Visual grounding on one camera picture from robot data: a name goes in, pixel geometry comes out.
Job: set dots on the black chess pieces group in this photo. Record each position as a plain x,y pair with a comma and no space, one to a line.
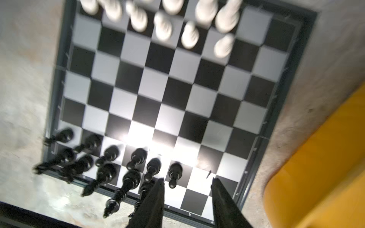
106,171

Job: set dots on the white chess pieces group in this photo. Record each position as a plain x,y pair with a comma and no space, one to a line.
189,23

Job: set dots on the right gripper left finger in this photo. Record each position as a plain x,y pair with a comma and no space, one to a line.
150,213

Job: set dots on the black white chessboard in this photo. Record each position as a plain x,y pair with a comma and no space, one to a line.
212,116

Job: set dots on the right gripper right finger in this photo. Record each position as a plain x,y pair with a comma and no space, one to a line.
225,211

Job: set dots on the yellow plastic tray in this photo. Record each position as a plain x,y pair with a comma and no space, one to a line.
323,184

